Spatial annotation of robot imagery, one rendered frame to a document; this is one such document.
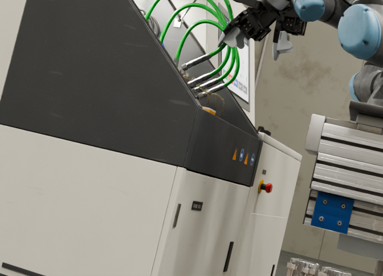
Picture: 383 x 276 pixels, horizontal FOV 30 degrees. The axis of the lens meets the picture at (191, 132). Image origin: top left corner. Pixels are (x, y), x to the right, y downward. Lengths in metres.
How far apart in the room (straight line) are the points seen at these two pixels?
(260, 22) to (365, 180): 0.61
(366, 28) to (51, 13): 0.87
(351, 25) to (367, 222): 0.48
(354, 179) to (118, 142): 0.60
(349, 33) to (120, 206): 0.71
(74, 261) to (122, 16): 0.66
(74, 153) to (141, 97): 0.24
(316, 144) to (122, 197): 0.51
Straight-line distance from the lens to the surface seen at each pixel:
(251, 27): 2.11
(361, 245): 1.90
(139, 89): 1.87
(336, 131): 1.78
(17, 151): 2.01
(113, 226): 1.86
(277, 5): 2.10
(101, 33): 1.95
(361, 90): 2.42
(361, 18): 1.73
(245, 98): 3.06
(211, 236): 2.14
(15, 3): 2.12
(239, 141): 2.19
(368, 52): 1.73
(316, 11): 1.99
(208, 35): 2.62
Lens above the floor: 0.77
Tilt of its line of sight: 4 degrees up
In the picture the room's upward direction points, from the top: 14 degrees clockwise
